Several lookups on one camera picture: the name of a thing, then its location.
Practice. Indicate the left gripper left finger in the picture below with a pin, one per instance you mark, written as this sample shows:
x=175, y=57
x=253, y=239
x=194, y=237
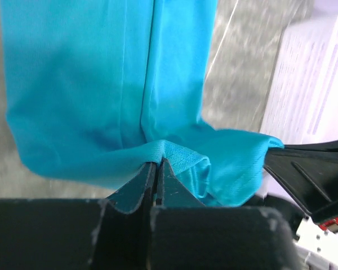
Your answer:
x=108, y=233

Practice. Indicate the teal t shirt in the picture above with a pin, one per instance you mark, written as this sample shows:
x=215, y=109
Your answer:
x=95, y=89

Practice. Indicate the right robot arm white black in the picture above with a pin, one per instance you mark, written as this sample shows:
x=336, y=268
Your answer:
x=317, y=244

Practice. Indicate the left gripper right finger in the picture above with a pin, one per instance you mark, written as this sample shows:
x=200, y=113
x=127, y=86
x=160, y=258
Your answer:
x=185, y=234

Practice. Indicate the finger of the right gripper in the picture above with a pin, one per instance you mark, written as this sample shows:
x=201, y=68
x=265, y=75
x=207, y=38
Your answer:
x=309, y=174

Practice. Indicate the white plastic laundry basket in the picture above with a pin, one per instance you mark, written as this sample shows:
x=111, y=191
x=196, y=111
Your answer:
x=302, y=105

